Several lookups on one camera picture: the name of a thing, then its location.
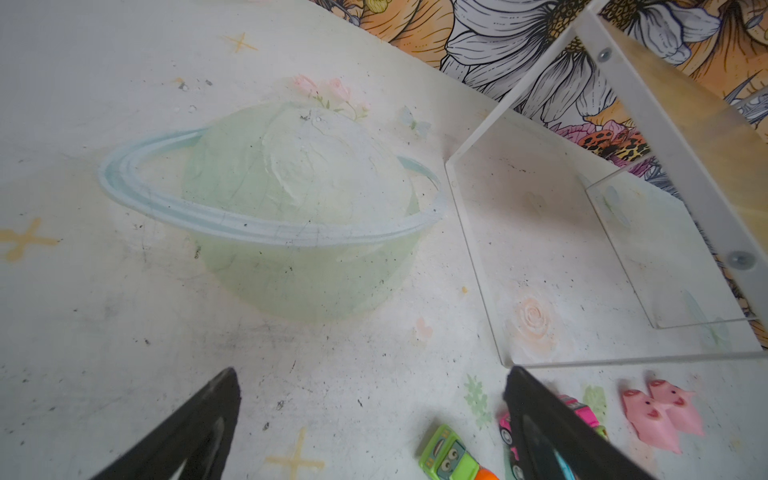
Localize green orange toy car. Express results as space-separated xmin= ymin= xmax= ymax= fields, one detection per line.
xmin=418 ymin=424 xmax=499 ymax=480

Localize wooden two-tier shelf white frame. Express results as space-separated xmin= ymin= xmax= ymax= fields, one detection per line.
xmin=441 ymin=1 xmax=767 ymax=367

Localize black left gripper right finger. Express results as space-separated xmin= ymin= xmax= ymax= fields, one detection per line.
xmin=503 ymin=366 xmax=651 ymax=479

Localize pink toy car blue windows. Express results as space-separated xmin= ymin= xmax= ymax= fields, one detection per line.
xmin=498 ymin=395 xmax=609 ymax=480

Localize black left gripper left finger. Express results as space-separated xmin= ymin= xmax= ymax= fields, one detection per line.
xmin=95 ymin=367 xmax=241 ymax=479

